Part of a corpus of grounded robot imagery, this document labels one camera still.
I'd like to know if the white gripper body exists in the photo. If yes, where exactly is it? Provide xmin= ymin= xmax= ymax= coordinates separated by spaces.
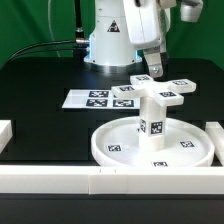
xmin=123 ymin=0 xmax=167 ymax=50

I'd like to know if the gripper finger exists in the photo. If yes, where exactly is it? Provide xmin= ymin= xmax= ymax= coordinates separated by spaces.
xmin=143 ymin=49 xmax=167 ymax=78

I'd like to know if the white cross table base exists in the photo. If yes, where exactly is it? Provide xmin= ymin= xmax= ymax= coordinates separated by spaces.
xmin=111 ymin=74 xmax=196 ymax=107

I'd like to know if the white round table top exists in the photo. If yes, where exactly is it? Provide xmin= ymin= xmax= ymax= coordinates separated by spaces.
xmin=91 ymin=116 xmax=215 ymax=168

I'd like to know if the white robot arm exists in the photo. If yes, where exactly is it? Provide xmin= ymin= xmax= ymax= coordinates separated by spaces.
xmin=84 ymin=0 xmax=176 ymax=78

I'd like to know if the black pole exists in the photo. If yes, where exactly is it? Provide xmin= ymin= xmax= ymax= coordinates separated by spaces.
xmin=74 ymin=0 xmax=84 ymax=60

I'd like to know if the white marker sheet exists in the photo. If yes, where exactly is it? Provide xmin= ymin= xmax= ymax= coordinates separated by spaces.
xmin=63 ymin=89 xmax=140 ymax=109

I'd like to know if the white left fence bar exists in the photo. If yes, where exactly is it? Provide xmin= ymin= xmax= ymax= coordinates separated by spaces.
xmin=0 ymin=120 xmax=13 ymax=154

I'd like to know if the white front fence bar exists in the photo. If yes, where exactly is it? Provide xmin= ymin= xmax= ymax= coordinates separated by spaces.
xmin=0 ymin=165 xmax=224 ymax=195

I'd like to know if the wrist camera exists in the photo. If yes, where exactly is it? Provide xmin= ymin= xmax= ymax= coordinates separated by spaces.
xmin=180 ymin=0 xmax=203 ymax=23

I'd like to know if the black cable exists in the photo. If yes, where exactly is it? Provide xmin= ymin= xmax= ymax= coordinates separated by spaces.
xmin=6 ymin=39 xmax=90 ymax=64

